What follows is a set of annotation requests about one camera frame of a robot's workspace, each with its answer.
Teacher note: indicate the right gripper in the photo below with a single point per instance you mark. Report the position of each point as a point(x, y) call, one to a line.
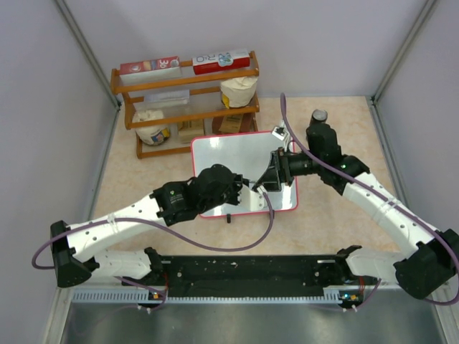
point(277, 173)

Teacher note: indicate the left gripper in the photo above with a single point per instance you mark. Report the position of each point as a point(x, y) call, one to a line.
point(237, 185)

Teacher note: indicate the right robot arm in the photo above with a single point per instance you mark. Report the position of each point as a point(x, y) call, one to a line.
point(427, 257)

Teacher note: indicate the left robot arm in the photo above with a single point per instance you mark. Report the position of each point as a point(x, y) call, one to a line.
point(81, 252)

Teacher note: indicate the pink framed whiteboard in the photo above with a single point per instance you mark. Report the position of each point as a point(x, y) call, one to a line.
point(247, 154)

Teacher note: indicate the brown cardboard box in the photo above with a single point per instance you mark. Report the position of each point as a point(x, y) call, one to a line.
point(232, 124)

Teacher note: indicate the small tan box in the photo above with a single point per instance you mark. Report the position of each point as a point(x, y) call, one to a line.
point(189, 130)

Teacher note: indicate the black drink can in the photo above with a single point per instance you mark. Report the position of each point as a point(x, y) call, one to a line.
point(318, 116)

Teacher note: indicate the white bag middle shelf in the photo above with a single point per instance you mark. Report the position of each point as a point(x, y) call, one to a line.
point(238, 92)

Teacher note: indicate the white bag shelf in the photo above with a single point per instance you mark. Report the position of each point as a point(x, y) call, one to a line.
point(238, 92)
point(153, 134)

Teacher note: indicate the white bag bottom shelf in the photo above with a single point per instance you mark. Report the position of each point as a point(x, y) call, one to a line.
point(153, 134)

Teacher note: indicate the wooden three-tier shelf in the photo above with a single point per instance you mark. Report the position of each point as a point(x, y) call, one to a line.
point(205, 103)

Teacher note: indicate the clear plastic container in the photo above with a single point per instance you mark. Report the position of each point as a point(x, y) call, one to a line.
point(166, 99)

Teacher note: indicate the red white box right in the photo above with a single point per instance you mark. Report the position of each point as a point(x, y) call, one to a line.
point(221, 61)

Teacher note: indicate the red toothpaste box left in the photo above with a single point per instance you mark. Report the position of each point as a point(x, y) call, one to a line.
point(150, 70)

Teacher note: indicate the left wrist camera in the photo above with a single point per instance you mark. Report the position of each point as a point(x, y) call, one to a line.
point(253, 201)

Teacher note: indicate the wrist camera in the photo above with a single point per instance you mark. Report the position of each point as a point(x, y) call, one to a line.
point(253, 201)
point(281, 133)

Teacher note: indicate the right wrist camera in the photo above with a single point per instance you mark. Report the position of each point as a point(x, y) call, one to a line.
point(281, 133)

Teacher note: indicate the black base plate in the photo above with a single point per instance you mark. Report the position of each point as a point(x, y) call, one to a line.
point(249, 276)

